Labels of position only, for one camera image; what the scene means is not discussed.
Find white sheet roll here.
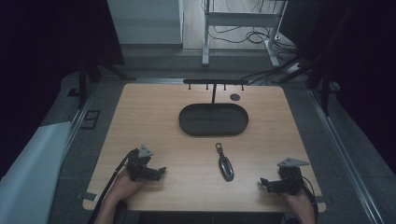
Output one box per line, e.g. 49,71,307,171
0,120,73,224

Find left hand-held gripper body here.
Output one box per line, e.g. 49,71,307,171
125,144,156,182

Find person's left hand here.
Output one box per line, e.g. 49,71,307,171
106,169,148,203

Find black car key with ring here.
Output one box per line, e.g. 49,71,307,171
215,142,235,183

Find white cabinet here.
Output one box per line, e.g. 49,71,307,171
106,0,185,45

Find white desk frame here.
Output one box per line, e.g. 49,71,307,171
201,0,289,68

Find black key rack with tray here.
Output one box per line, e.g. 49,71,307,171
178,78,249,137

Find white power strip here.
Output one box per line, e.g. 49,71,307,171
285,62,303,75

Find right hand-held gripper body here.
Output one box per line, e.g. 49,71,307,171
276,157,311,196

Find black stand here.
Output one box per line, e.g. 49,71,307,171
67,60,136,110
241,6,356,117

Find black curtain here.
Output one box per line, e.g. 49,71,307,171
0,0,125,181
278,0,396,175

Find person's right hand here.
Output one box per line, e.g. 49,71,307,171
281,189,315,217

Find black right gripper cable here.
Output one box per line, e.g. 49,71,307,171
293,175,319,223

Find metal floor rail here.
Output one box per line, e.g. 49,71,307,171
306,88,386,224

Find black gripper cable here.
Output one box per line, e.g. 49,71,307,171
293,175,319,223
87,148,138,224

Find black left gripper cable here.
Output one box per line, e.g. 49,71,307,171
87,148,138,224

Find black floor socket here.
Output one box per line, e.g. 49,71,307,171
79,109,102,131

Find black floor cables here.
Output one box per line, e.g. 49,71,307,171
207,0,300,63

